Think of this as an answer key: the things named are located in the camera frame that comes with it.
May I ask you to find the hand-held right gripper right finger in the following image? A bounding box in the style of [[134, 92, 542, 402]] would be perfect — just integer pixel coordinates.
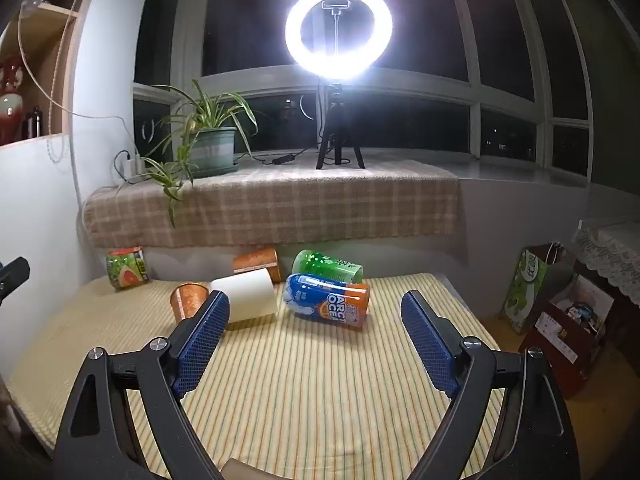
[[400, 289, 583, 480]]

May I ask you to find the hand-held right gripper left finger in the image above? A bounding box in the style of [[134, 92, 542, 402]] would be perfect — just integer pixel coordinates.
[[52, 290, 231, 480]]

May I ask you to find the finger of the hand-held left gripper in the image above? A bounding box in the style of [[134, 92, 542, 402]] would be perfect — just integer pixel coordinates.
[[0, 256, 31, 311]]

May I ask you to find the blue and orange cup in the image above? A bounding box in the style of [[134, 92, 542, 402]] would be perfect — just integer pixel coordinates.
[[281, 273, 371, 330]]

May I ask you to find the copper orange cup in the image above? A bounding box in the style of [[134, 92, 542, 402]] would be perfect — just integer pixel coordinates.
[[169, 281, 211, 322]]

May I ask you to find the white cup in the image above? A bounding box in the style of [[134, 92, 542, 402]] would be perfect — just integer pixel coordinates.
[[209, 268, 277, 323]]

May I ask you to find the orange patterned cup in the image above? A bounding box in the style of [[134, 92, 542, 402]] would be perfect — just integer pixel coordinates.
[[231, 246, 282, 283]]

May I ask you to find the green cup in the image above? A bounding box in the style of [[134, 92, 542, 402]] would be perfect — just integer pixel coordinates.
[[291, 249, 364, 285]]

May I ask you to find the striped table mat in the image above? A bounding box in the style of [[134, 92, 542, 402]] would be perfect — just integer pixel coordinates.
[[5, 272, 506, 480]]

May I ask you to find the green paper bag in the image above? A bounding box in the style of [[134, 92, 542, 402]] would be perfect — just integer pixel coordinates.
[[500, 245, 568, 336]]

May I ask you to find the red storage box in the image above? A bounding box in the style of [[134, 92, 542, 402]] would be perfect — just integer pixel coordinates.
[[517, 272, 621, 401]]

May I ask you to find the red vase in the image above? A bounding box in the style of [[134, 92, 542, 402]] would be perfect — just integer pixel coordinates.
[[0, 55, 26, 146]]

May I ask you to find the checked beige cloth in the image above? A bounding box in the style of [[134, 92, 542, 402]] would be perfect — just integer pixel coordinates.
[[82, 159, 461, 250]]

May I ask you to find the green pot saucer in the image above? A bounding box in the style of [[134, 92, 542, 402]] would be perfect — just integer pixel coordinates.
[[177, 160, 242, 179]]

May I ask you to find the green plant pot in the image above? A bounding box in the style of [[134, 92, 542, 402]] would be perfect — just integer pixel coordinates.
[[192, 127, 238, 176]]

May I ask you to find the white lace cloth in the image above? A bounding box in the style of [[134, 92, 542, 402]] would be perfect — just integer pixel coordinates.
[[572, 220, 640, 306]]

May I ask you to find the wooden shelf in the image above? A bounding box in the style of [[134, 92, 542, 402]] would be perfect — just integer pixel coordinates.
[[0, 0, 108, 148]]

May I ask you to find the spider plant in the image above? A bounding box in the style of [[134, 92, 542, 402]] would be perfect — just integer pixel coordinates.
[[135, 79, 268, 228]]

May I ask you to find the black tripod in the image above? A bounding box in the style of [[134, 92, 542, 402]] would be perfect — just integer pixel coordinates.
[[315, 80, 366, 171]]

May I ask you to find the white cable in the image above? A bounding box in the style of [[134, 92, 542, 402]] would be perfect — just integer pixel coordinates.
[[17, 0, 128, 161]]

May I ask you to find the black cable with switch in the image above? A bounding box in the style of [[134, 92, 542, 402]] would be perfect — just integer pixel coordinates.
[[240, 147, 321, 166]]

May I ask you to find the white window frame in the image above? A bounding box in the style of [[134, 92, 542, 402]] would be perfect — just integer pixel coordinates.
[[132, 0, 591, 181]]

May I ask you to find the white ring light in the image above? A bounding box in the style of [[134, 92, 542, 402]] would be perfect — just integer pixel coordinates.
[[285, 0, 396, 81]]

